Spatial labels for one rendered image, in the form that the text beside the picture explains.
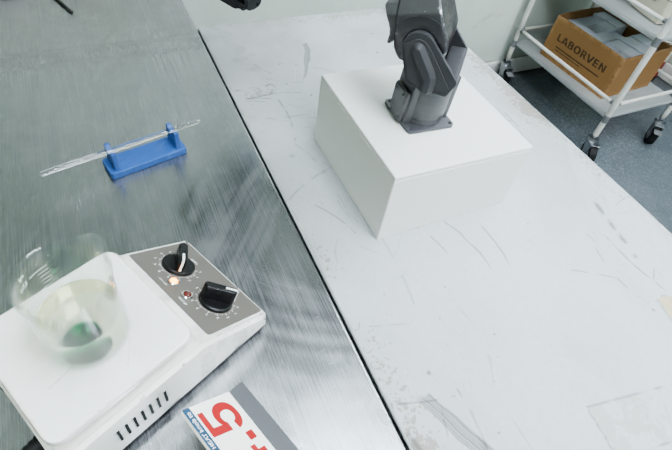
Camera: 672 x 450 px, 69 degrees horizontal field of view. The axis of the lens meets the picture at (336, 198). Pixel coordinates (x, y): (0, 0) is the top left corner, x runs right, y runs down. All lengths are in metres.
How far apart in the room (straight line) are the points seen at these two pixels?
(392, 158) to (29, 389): 0.38
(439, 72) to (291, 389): 0.35
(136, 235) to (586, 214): 0.58
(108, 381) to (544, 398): 0.40
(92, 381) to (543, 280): 0.48
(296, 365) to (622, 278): 0.42
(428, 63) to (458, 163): 0.12
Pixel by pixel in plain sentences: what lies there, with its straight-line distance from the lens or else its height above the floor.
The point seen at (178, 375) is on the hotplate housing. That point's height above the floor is 0.96.
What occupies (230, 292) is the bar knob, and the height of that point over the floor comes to 0.96.
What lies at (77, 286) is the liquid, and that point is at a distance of 0.43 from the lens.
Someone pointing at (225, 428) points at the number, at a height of 0.92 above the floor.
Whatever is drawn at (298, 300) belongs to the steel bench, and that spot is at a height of 0.90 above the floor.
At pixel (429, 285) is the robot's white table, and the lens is 0.58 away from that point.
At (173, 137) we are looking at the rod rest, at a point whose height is 0.93.
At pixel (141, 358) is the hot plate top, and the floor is 0.99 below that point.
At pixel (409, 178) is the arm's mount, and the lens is 0.54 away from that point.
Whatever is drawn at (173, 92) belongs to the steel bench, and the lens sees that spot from 0.80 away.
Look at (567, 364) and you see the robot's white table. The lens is 0.59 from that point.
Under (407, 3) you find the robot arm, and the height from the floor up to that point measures 1.15.
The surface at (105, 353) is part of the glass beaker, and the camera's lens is 0.42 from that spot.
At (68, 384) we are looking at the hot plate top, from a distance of 0.43.
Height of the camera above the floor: 1.36
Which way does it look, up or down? 47 degrees down
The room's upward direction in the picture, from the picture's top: 10 degrees clockwise
